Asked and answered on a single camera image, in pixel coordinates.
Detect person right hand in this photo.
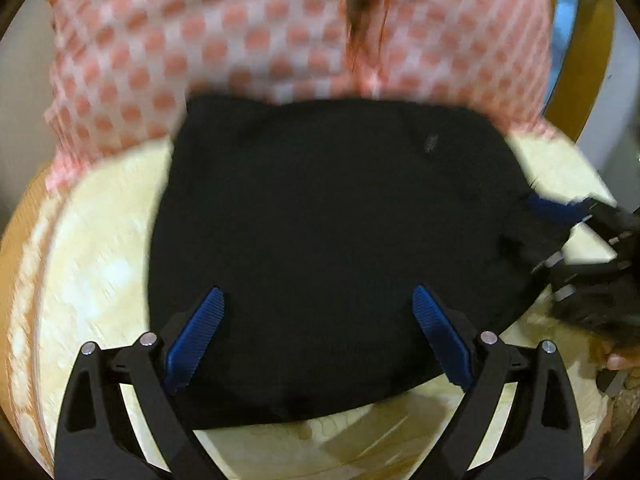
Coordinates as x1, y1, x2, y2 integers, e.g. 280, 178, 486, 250
589, 339, 640, 375

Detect right pink polka dot pillow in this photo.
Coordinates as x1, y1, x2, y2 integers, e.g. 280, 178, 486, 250
346, 0, 551, 131

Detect cream patterned bed sheet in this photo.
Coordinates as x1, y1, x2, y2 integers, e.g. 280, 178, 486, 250
1, 132, 614, 479

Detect wooden framed window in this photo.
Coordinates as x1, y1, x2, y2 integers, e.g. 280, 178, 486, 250
544, 0, 615, 142

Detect black pants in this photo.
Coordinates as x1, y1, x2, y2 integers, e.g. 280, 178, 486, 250
148, 94, 573, 429

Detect pink polka dot pillow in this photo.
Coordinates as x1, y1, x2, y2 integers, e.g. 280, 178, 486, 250
346, 0, 551, 131
44, 0, 357, 190

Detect left pink polka dot pillow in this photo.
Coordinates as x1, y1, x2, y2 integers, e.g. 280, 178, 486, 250
44, 0, 357, 190

